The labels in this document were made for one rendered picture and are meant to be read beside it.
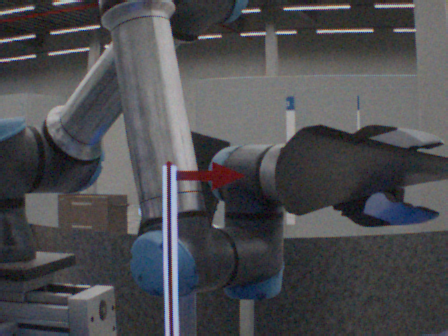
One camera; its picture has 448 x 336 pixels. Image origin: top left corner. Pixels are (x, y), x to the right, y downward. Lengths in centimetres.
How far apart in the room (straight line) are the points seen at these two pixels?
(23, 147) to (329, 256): 157
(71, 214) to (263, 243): 676
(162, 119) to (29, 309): 42
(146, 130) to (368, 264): 182
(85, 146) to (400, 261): 166
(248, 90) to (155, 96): 633
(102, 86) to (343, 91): 586
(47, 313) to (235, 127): 617
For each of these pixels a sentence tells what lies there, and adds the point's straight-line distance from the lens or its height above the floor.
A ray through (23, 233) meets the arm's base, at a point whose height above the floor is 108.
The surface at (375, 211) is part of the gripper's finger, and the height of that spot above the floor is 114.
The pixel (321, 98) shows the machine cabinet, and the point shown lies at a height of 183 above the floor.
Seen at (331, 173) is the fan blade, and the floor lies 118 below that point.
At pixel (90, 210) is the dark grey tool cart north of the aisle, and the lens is 751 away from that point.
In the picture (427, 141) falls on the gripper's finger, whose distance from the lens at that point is 73.
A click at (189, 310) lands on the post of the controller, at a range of 116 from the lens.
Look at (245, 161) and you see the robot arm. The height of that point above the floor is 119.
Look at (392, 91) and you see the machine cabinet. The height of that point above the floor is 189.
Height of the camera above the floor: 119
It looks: 1 degrees down
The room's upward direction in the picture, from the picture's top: straight up
